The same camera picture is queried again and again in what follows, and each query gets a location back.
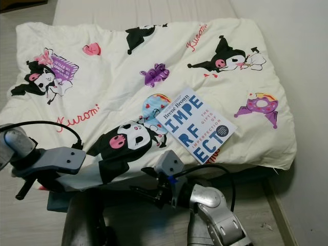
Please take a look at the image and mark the cream cartoon print blanket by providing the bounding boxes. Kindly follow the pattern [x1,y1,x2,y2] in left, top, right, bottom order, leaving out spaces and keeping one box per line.
[0,19,298,194]

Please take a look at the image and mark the dark grey right robot leg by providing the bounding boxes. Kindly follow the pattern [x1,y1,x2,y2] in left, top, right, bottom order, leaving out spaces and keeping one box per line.
[184,213,208,246]

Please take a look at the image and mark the dark grey robot leg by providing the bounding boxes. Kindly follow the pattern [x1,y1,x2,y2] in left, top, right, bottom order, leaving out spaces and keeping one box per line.
[61,190,109,246]
[184,213,208,246]

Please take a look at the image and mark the dark grey left robot leg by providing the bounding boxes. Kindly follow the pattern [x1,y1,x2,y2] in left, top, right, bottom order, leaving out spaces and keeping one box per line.
[61,190,109,246]

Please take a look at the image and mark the beige sheeted mattress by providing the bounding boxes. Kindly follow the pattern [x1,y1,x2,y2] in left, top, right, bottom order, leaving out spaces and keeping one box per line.
[52,0,253,32]

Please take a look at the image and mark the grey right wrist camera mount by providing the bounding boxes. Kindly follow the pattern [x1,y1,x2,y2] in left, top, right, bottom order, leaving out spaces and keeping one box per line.
[156,150,186,183]

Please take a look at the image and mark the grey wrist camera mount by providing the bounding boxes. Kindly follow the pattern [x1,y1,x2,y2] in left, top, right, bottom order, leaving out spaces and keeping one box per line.
[30,147,87,178]
[156,150,186,183]

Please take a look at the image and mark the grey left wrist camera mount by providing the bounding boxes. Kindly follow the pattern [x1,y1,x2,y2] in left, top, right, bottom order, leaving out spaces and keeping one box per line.
[30,147,87,178]

